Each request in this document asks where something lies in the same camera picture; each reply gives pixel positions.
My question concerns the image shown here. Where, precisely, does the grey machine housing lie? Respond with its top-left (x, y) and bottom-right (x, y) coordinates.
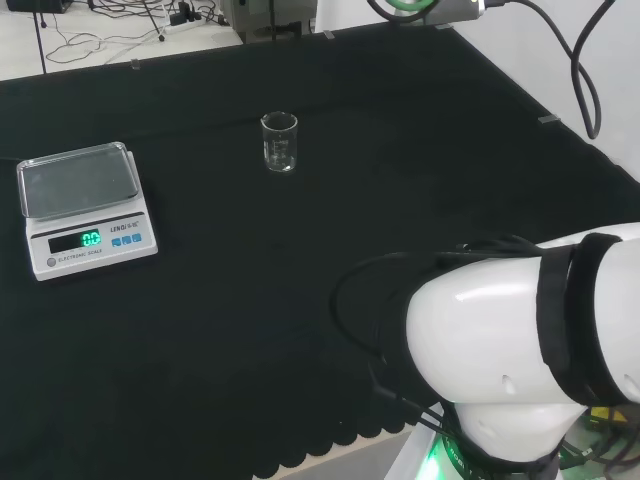
top-left (221, 0), bottom-right (317, 45)

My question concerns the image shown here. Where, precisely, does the clear glass beaker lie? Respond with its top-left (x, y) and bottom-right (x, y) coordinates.
top-left (259, 111), bottom-right (300, 174)

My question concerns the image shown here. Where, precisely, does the thick black cable loop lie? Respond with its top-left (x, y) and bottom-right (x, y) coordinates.
top-left (492, 0), bottom-right (622, 141)

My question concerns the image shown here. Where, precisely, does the thin floor cable tangle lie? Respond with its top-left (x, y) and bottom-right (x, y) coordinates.
top-left (43, 0), bottom-right (174, 65)

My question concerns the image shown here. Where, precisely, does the black tripod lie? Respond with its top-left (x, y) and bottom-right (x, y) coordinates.
top-left (130, 0), bottom-right (169, 43)

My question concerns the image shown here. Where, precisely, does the white electronic balance steel pan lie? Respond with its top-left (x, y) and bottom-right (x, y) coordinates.
top-left (16, 141), bottom-right (160, 282)

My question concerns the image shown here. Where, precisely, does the white power strip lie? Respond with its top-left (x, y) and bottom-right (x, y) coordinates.
top-left (168, 10), bottom-right (205, 28)

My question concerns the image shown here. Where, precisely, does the black box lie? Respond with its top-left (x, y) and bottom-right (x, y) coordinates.
top-left (6, 0), bottom-right (75, 15)

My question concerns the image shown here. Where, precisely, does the black bench cloth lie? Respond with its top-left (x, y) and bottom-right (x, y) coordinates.
top-left (0, 22), bottom-right (640, 480)

